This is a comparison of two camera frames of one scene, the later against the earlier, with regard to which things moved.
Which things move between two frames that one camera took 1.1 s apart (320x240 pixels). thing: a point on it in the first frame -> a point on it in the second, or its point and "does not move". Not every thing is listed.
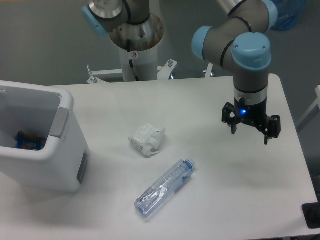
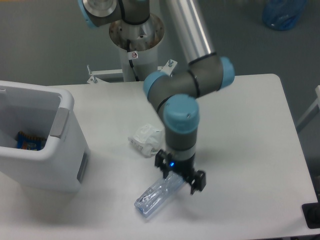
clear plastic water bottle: x=165 y=186 does not move
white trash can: x=42 y=143 does not move
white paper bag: x=147 y=139 does not move
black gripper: x=254 y=115 -> x=185 y=168
